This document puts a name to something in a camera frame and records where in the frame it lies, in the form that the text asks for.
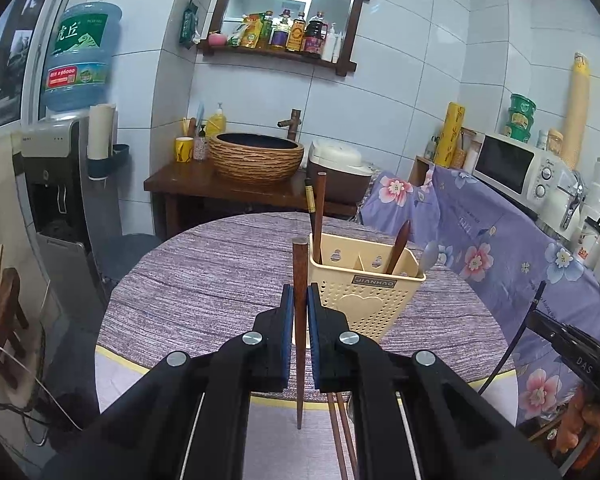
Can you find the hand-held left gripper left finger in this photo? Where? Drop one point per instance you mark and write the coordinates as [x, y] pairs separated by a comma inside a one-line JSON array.
[[287, 320]]

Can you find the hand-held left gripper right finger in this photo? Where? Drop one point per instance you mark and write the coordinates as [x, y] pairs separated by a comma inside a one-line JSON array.
[[314, 330]]

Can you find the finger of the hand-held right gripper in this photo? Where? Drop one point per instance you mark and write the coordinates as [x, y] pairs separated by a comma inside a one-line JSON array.
[[550, 327]]

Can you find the cream plastic utensil holder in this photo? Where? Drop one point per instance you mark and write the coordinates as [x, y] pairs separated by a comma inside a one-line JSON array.
[[370, 305]]

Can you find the black chopstick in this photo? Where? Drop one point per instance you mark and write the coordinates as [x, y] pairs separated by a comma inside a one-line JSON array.
[[310, 210]]

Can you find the wooden spoon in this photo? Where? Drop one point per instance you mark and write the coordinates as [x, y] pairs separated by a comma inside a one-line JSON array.
[[400, 245]]

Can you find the metal spoon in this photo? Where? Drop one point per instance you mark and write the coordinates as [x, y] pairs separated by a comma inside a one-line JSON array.
[[428, 257]]

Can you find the person's right hand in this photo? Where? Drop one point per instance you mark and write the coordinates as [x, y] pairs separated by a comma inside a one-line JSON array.
[[585, 425]]

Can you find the grey wood-grain table cover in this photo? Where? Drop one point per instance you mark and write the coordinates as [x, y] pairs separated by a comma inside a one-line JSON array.
[[205, 280]]

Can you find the white bottle with straw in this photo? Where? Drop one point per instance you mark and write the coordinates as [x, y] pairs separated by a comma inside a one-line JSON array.
[[590, 240]]

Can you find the purple floral cloth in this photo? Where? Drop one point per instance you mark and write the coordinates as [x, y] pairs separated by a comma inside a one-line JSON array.
[[480, 260]]

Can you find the light purple tablecloth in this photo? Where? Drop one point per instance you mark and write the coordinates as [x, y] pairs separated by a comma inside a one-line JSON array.
[[280, 440]]

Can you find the white dispenser with metal tap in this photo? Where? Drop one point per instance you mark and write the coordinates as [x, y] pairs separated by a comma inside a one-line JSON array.
[[572, 200]]

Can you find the woven pattern basin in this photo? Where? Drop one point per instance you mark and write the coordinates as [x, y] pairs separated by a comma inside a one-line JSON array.
[[255, 162]]

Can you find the white microwave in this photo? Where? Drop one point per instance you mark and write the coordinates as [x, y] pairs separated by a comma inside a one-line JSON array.
[[515, 170]]

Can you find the white rice cooker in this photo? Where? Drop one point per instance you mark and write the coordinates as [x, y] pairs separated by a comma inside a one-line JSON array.
[[337, 165]]

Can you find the dark wooden basin stand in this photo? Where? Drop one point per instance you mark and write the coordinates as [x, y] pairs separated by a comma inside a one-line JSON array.
[[180, 185]]

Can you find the clear jar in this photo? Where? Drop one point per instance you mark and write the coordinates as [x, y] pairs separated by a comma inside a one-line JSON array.
[[555, 142]]

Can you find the small wooden box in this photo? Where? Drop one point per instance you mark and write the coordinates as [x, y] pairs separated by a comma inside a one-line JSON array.
[[420, 170]]

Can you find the pink pump bottle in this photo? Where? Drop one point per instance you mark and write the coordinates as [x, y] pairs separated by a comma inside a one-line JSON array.
[[201, 146]]

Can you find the bronze faucet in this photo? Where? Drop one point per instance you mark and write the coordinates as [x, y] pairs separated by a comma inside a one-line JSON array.
[[292, 125]]

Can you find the yellow soap bottle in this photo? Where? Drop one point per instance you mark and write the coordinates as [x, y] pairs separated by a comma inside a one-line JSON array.
[[216, 122]]

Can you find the stack of green bowls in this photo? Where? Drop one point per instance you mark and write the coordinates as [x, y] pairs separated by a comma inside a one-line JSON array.
[[520, 117]]

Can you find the tall yellow cup stack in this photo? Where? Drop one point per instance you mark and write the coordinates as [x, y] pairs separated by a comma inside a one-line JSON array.
[[576, 110]]

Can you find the blue cup holder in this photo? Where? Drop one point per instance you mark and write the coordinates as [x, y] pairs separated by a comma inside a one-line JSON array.
[[111, 160]]

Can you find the white paper cup stack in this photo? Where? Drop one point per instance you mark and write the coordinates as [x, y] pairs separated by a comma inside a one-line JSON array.
[[101, 130]]

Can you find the grey water dispenser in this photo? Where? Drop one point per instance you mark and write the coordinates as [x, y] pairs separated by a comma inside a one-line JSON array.
[[50, 185]]

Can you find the white squeeze bottle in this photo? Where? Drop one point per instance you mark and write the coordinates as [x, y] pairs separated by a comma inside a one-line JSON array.
[[329, 44], [338, 47]]

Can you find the small dark wooden stool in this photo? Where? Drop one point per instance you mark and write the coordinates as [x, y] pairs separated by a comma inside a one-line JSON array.
[[5, 320]]

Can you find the yellow label bottle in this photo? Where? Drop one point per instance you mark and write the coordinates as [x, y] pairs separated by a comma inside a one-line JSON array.
[[296, 34]]

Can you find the dark sauce bottle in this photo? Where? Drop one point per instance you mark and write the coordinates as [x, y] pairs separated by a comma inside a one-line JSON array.
[[314, 35]]

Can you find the purple label bottle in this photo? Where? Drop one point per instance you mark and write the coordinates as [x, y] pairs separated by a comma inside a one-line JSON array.
[[280, 32]]

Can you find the pink small container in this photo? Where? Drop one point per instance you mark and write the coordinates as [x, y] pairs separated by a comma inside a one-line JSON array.
[[218, 39]]

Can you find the yellow refill pouch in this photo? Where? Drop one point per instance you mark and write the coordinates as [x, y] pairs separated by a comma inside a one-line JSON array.
[[247, 32]]

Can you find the green bottle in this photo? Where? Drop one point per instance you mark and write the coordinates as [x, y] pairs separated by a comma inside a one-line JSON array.
[[266, 30]]

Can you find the green hanging packet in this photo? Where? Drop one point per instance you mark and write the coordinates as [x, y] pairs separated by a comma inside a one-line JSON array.
[[190, 25]]

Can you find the blue water jug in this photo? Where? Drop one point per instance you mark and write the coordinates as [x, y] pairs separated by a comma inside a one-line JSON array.
[[80, 55]]

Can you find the window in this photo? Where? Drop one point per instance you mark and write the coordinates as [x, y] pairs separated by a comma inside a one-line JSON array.
[[15, 45]]

